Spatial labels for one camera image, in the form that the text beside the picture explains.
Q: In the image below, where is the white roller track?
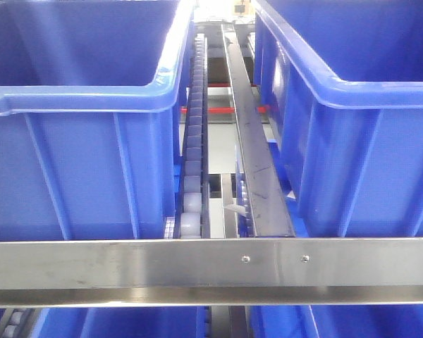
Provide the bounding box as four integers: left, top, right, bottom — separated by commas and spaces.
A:
174, 34, 210, 239

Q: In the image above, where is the blue bin rack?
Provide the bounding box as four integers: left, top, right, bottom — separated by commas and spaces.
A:
255, 1, 423, 237
0, 1, 193, 242

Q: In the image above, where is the right steel shelving rack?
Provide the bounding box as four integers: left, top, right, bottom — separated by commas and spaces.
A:
0, 238, 423, 308

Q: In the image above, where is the steel divider rail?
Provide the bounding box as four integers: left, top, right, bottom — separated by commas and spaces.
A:
221, 23, 295, 237

